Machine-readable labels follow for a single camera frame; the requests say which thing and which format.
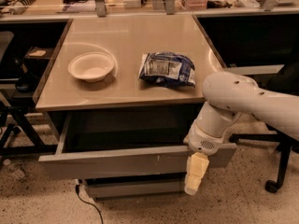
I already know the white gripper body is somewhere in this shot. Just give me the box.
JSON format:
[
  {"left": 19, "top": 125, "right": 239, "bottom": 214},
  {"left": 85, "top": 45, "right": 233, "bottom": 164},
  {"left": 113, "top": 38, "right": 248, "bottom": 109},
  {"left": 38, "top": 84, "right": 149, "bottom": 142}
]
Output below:
[{"left": 183, "top": 122, "right": 223, "bottom": 156}]

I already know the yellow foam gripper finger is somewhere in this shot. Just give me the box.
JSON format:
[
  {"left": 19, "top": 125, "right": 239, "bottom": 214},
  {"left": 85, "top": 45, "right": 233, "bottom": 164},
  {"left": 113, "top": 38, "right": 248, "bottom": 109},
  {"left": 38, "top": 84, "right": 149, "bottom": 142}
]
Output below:
[{"left": 184, "top": 152, "right": 209, "bottom": 195}]

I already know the grey top drawer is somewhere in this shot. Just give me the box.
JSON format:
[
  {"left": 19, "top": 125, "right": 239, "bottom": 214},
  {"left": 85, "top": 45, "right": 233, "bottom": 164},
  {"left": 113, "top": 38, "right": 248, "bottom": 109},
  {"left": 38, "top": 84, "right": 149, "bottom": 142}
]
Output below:
[{"left": 37, "top": 110, "right": 238, "bottom": 181}]

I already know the grey drawer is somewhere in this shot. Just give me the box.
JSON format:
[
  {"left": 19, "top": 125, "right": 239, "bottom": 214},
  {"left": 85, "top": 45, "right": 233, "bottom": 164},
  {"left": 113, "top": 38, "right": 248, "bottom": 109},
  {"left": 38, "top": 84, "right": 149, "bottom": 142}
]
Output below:
[
  {"left": 84, "top": 178, "right": 184, "bottom": 199},
  {"left": 37, "top": 110, "right": 238, "bottom": 181}
]

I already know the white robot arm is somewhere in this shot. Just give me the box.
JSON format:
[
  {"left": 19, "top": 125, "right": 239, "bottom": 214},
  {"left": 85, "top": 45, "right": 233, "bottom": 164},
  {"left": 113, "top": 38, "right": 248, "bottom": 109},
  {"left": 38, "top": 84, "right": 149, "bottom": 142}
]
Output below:
[{"left": 184, "top": 72, "right": 299, "bottom": 195}]

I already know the grey drawer cabinet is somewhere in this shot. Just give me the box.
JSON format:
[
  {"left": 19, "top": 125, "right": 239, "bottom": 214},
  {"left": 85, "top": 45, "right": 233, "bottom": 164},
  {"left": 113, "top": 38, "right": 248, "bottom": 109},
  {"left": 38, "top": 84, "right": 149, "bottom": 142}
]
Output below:
[{"left": 32, "top": 13, "right": 241, "bottom": 203}]

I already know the grey bottom drawer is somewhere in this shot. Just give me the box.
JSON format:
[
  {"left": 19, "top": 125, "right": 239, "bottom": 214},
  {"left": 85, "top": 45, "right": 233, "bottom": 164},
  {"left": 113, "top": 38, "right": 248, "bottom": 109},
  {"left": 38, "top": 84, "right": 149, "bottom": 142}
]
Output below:
[{"left": 84, "top": 178, "right": 184, "bottom": 199}]

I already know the blue chip bag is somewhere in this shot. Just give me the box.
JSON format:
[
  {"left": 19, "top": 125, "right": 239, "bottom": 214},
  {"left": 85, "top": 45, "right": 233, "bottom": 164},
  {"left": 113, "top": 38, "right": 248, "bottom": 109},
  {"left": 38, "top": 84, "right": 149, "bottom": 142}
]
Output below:
[{"left": 139, "top": 51, "right": 195, "bottom": 88}]

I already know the black office chair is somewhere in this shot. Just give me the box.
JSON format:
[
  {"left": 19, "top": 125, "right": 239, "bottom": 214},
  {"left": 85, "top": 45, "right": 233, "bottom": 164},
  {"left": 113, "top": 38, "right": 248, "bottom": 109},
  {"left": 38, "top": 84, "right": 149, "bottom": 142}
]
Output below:
[{"left": 228, "top": 126, "right": 299, "bottom": 194}]

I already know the white paper bowl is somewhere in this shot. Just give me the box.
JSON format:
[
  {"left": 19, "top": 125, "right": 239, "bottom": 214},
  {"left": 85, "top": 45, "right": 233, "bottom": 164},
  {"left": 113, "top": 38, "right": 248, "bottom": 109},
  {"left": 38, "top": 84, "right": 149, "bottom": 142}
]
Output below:
[{"left": 68, "top": 52, "right": 115, "bottom": 83}]

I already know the clear plastic bottle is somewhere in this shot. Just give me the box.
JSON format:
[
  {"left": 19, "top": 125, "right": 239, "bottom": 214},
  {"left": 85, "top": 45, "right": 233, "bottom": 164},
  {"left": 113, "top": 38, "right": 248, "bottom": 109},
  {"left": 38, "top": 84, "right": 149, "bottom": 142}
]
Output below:
[{"left": 3, "top": 159, "right": 26, "bottom": 180}]

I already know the long grey workbench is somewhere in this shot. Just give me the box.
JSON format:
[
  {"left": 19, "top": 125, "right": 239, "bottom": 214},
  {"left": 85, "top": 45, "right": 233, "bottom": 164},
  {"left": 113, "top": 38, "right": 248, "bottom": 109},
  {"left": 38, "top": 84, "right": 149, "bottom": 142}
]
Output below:
[{"left": 0, "top": 0, "right": 299, "bottom": 24}]

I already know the black power cable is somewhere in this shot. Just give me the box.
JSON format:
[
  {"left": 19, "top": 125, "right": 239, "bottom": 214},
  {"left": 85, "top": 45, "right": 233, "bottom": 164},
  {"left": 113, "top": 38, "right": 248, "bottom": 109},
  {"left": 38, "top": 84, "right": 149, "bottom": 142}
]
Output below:
[{"left": 74, "top": 184, "right": 105, "bottom": 224}]

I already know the black table frame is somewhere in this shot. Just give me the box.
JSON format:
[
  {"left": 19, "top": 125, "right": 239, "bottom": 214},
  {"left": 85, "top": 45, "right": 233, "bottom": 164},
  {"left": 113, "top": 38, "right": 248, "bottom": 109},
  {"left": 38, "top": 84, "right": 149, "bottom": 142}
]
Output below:
[{"left": 0, "top": 105, "right": 57, "bottom": 160}]

